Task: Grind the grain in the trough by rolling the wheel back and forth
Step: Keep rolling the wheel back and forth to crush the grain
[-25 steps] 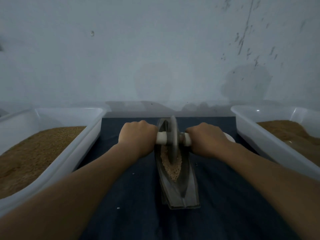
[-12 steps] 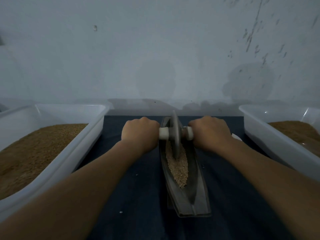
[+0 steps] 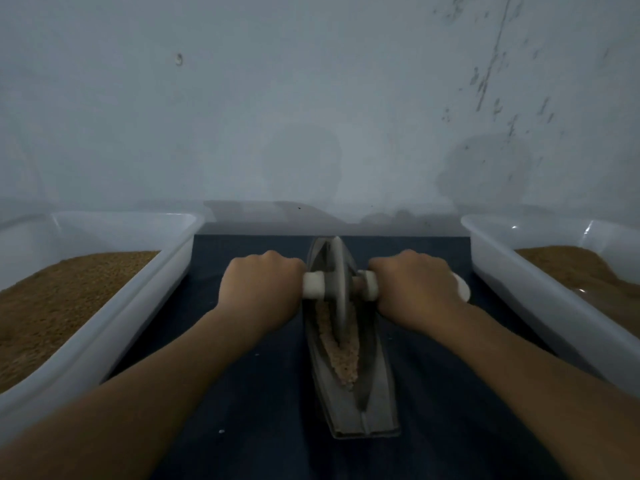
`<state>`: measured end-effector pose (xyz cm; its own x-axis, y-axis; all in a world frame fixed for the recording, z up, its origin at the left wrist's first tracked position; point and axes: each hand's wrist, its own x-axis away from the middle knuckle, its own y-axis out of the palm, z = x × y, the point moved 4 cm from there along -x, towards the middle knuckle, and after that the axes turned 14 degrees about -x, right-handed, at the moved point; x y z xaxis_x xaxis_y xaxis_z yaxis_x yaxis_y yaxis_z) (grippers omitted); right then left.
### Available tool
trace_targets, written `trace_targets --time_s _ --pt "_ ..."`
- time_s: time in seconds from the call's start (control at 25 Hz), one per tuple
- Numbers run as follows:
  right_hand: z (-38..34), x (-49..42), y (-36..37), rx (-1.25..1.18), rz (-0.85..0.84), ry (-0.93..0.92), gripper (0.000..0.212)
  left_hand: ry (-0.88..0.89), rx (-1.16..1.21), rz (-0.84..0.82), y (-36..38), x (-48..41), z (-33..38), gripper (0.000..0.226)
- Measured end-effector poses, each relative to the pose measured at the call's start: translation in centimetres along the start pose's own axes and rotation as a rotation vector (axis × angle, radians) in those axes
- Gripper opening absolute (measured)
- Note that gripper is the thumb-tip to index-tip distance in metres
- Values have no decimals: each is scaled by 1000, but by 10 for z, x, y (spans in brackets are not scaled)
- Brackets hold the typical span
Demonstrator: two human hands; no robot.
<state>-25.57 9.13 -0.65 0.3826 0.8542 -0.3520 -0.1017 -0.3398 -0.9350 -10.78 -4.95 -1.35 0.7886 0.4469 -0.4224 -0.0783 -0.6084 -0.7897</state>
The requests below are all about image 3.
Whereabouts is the person's left hand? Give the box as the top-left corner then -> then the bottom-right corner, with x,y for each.
216,251 -> 306,334

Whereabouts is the person's right hand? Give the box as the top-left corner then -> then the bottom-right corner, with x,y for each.
368,249 -> 466,334

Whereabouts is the metal grinding wheel with handles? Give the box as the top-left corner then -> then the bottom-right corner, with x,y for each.
302,235 -> 382,341

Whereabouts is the small ground grain portion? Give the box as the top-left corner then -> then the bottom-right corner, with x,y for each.
316,299 -> 361,389

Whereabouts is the white plastic tray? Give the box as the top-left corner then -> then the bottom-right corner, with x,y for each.
0,211 -> 206,446
460,213 -> 640,398

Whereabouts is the boat-shaped metal grinding trough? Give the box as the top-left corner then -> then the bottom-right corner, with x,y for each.
304,235 -> 401,440

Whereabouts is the person's right forearm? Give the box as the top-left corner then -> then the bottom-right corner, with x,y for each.
428,305 -> 640,480

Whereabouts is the person's left forearm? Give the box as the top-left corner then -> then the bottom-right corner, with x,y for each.
0,299 -> 263,480

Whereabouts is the dark blue tablecloth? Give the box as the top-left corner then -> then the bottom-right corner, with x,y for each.
105,235 -> 571,480

